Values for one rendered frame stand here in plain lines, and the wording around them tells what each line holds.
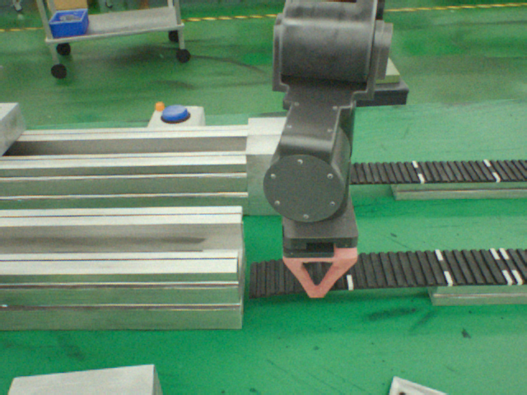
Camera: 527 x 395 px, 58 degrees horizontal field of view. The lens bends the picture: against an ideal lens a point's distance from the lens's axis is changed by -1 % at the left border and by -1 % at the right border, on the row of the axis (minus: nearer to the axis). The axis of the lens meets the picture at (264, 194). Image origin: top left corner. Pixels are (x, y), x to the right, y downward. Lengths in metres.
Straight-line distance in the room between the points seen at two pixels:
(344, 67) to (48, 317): 0.37
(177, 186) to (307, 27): 0.33
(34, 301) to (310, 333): 0.27
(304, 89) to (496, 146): 0.53
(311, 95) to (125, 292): 0.26
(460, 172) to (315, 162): 0.40
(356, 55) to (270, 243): 0.30
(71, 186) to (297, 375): 0.37
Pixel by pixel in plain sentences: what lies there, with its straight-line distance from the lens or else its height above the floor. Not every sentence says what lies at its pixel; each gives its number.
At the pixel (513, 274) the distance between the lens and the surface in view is 0.56.
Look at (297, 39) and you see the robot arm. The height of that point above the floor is 1.06.
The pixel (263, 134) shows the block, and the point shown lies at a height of 0.87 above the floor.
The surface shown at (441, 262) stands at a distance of 0.54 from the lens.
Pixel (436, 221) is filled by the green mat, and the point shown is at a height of 0.78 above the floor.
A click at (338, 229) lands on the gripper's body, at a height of 0.90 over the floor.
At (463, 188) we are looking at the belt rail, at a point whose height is 0.80.
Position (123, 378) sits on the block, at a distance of 0.37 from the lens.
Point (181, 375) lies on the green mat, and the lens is 0.48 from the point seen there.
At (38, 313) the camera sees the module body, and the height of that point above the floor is 0.81.
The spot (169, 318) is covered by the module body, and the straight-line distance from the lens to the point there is 0.50.
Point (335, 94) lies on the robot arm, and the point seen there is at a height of 1.02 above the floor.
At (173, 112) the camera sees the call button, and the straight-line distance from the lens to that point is 0.76.
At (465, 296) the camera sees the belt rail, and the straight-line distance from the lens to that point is 0.55.
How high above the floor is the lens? 1.17
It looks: 35 degrees down
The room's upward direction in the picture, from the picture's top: 2 degrees counter-clockwise
